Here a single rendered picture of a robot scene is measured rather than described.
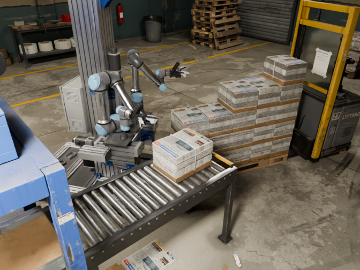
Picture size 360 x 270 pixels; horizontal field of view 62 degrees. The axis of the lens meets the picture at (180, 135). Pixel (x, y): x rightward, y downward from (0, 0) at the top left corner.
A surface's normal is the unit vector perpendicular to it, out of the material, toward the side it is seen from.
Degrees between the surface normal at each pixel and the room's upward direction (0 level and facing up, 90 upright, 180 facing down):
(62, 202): 90
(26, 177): 0
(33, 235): 0
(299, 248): 0
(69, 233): 90
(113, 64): 90
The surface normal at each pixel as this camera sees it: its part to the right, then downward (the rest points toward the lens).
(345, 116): 0.38, 0.46
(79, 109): -0.24, 0.48
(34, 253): 0.00, -0.87
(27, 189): 0.65, 0.38
